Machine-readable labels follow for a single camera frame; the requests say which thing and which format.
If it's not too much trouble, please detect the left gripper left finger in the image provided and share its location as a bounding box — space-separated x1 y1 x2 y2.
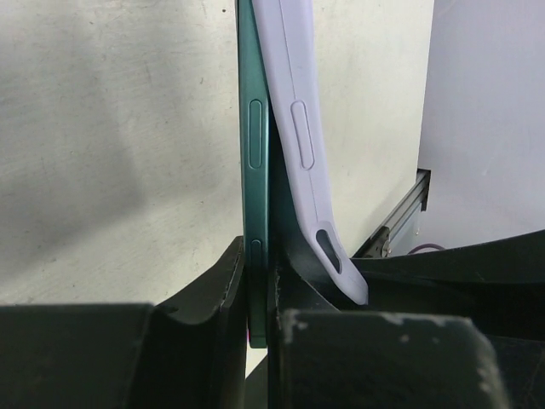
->
1 238 247 408

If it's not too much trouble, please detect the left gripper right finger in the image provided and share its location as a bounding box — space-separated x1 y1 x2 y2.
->
266 229 545 409

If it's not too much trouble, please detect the aluminium frame rail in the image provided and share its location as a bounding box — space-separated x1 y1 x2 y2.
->
353 169 431 259

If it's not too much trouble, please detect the teal phone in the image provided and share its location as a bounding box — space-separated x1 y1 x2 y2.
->
236 0 273 349

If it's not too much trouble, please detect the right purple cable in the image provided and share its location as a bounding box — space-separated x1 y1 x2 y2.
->
408 242 444 256

